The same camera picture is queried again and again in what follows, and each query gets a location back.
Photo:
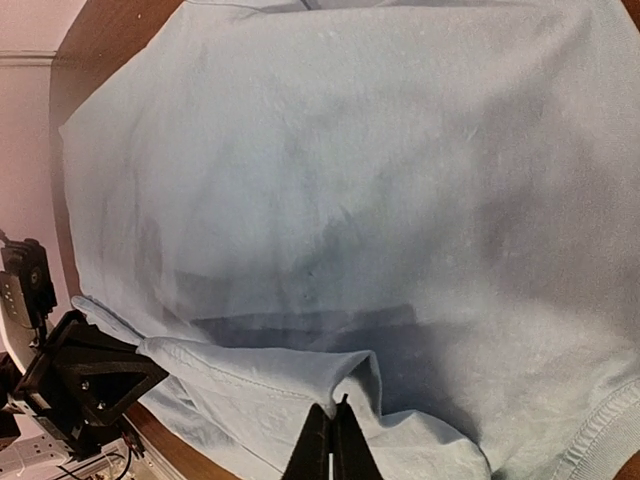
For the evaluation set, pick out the light blue printed t-shirt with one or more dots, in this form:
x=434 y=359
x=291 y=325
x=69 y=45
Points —
x=429 y=209

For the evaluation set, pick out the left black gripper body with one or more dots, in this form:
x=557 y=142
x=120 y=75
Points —
x=41 y=396

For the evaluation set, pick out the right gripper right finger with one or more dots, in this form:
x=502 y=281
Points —
x=351 y=457

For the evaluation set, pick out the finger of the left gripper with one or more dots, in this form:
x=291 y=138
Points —
x=103 y=374

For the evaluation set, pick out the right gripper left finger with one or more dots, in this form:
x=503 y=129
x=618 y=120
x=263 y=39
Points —
x=310 y=457

